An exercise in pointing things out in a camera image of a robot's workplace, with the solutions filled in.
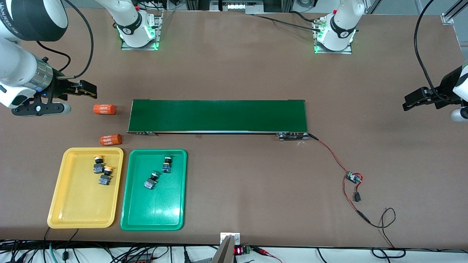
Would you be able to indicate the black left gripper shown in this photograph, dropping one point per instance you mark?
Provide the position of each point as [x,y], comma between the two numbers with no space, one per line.
[446,86]

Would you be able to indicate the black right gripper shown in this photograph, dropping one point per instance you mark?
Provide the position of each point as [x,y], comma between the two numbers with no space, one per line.
[60,87]

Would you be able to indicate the orange 4680 cylinder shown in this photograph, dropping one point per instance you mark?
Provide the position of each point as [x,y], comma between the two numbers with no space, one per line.
[104,109]
[110,139]

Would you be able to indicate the yellow push button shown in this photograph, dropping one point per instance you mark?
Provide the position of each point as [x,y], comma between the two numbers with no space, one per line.
[97,166]
[105,178]

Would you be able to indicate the green push button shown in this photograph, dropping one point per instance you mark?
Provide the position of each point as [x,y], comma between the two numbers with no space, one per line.
[150,184]
[167,168]

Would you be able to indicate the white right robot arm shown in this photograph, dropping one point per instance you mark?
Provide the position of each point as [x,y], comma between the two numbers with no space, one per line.
[22,65]

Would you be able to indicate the small green circuit board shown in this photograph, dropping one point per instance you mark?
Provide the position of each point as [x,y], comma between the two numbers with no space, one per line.
[353,177]

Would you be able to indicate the small black plug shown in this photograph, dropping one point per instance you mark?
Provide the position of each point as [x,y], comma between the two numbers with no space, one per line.
[357,197]

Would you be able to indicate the yellow plastic tray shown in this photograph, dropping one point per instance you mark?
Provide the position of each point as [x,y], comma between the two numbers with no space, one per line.
[86,204]

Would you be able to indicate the green conveyor belt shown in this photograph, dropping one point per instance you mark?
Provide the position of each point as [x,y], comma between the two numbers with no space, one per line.
[219,115]

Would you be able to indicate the green plastic tray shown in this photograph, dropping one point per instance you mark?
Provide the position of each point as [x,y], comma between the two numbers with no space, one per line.
[153,208]

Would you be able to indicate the equipment rack behind table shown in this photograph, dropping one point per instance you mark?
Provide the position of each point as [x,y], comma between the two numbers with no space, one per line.
[237,6]

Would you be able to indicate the red clip lead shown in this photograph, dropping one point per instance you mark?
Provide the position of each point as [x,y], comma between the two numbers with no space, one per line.
[265,252]

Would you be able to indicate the red LED display module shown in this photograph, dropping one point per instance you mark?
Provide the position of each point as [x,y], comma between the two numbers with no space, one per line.
[238,251]

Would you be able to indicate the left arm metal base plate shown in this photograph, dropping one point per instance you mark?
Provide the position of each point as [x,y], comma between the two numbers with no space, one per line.
[347,50]

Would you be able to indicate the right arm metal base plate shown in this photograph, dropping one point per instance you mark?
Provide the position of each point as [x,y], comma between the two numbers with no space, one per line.
[157,40]

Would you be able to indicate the aluminium frame profile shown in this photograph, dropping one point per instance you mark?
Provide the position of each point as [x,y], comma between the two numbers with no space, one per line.
[449,17]

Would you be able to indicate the silver mount bracket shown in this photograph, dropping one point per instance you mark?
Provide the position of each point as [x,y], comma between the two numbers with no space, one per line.
[236,237]

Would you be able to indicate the grey mount bar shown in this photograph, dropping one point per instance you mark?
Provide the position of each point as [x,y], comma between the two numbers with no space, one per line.
[223,254]

